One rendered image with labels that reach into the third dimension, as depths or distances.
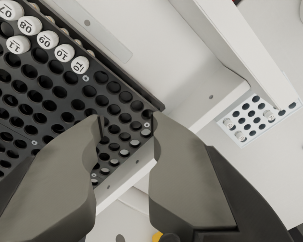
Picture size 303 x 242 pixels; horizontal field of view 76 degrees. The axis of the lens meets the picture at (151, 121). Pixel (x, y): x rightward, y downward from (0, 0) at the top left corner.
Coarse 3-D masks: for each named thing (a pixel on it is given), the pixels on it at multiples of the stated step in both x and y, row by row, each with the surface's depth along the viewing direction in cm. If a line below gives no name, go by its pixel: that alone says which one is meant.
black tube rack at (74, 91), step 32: (32, 0) 16; (0, 32) 15; (0, 64) 16; (32, 64) 16; (64, 64) 16; (96, 64) 17; (0, 96) 17; (32, 96) 21; (64, 96) 18; (96, 96) 18; (128, 96) 21; (0, 128) 19; (32, 128) 23; (64, 128) 20; (128, 128) 20; (0, 160) 21
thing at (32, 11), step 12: (24, 0) 14; (36, 12) 14; (48, 24) 15; (36, 36) 15; (60, 36) 15; (84, 48) 16; (72, 60) 16; (96, 60) 17; (96, 72) 17; (108, 72) 17; (96, 84) 17; (120, 84) 18; (132, 96) 18; (132, 108) 19; (144, 108) 19; (156, 108) 20; (144, 120) 20
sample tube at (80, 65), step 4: (92, 52) 19; (80, 56) 16; (76, 60) 15; (80, 60) 15; (84, 60) 16; (72, 64) 15; (76, 64) 15; (80, 64) 15; (84, 64) 15; (88, 64) 16; (72, 68) 15; (76, 68) 15; (80, 68) 16; (84, 68) 16; (76, 72) 16; (80, 72) 16; (84, 72) 16
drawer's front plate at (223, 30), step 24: (168, 0) 20; (192, 0) 13; (216, 0) 12; (192, 24) 20; (216, 24) 13; (240, 24) 13; (216, 48) 19; (240, 48) 14; (264, 48) 14; (240, 72) 18; (264, 72) 15; (264, 96) 18; (288, 96) 16
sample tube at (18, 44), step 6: (18, 36) 15; (24, 36) 15; (6, 42) 14; (12, 42) 14; (18, 42) 14; (24, 42) 15; (30, 42) 16; (12, 48) 14; (18, 48) 14; (24, 48) 15
